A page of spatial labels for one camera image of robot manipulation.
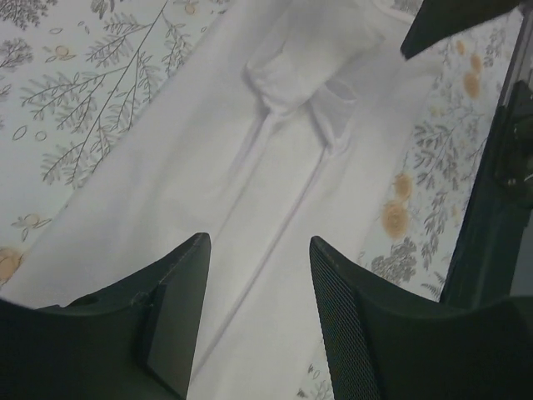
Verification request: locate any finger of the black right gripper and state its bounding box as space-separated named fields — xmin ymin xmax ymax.
xmin=401 ymin=0 xmax=524 ymax=59

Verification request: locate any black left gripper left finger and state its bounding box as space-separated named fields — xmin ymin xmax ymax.
xmin=1 ymin=233 xmax=211 ymax=399

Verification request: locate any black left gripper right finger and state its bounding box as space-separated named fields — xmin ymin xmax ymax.
xmin=309 ymin=237 xmax=532 ymax=399

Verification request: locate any white t shirt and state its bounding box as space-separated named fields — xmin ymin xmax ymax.
xmin=2 ymin=1 xmax=441 ymax=399

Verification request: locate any aluminium frame rail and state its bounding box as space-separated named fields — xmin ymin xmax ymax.
xmin=498 ymin=2 xmax=532 ymax=106

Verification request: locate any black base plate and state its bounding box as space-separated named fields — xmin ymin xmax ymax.
xmin=441 ymin=81 xmax=532 ymax=308

